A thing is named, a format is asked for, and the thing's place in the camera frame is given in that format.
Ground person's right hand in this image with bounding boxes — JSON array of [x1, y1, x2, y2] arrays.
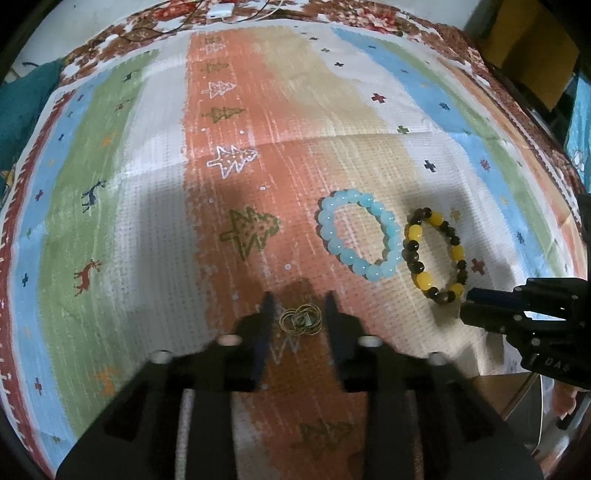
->
[[553, 382, 588, 431]]

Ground teal blanket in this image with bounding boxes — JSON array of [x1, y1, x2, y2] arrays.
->
[[0, 59, 64, 163]]

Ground gold linked rings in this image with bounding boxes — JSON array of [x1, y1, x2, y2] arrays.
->
[[279, 304, 322, 336]]

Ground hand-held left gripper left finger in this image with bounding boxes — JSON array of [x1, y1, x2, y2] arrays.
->
[[55, 291, 279, 480]]

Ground yellow and dark bead bracelet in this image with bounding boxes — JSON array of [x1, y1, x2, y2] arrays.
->
[[400, 207, 470, 306]]

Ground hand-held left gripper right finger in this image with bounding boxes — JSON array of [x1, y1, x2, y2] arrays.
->
[[323, 291, 546, 480]]

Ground black power cable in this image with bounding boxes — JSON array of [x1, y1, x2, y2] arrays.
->
[[119, 0, 223, 43]]

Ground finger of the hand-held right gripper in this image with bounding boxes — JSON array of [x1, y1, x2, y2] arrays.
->
[[459, 300, 525, 337], [466, 287, 529, 311]]

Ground striped printed mat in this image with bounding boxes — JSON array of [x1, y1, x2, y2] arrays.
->
[[0, 21, 587, 480]]

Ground light blue bead bracelet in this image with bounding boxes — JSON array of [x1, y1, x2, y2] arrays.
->
[[316, 189, 404, 284]]

